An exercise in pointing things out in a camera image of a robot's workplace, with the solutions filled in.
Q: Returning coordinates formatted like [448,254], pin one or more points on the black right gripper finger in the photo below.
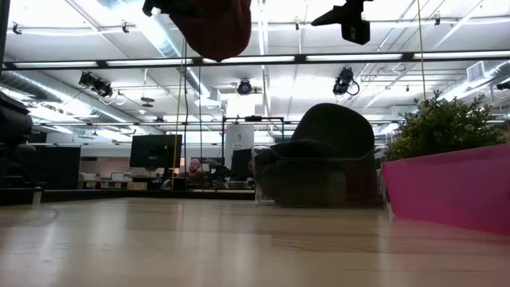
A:
[334,15]

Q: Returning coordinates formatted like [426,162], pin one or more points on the overhead light bar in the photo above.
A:
[300,58]

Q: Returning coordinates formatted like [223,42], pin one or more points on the white ceiling air vent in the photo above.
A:
[475,71]

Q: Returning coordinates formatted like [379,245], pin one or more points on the green artificial plant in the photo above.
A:
[442,127]

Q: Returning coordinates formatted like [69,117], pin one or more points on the black computer monitor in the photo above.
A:
[155,151]

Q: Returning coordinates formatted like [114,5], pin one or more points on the red translucent plastic bin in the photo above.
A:
[450,187]

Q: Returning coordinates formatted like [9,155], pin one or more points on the clear plastic bin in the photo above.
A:
[261,191]

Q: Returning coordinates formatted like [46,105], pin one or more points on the black partition panel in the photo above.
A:
[60,167]

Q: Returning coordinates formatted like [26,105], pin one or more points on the black background rig frame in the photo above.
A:
[253,118]

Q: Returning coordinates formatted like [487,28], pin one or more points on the silver ventilation duct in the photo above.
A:
[60,93]

